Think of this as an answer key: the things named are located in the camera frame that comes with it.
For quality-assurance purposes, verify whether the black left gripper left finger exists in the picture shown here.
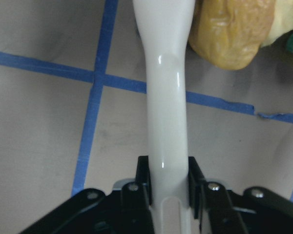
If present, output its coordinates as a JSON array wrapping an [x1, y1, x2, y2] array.
[[22, 156, 153, 234]]

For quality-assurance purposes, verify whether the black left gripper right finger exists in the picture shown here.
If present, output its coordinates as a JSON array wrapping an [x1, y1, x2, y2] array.
[[188, 156, 293, 234]]

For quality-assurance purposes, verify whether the orange trash ball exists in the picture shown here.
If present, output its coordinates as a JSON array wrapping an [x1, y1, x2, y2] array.
[[188, 0, 275, 70]]

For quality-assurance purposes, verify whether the beige hand brush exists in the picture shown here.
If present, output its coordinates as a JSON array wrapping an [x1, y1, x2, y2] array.
[[133, 0, 195, 234]]

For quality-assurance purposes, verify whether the yellow curved peel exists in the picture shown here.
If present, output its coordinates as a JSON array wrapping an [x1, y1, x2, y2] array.
[[260, 0, 293, 47]]

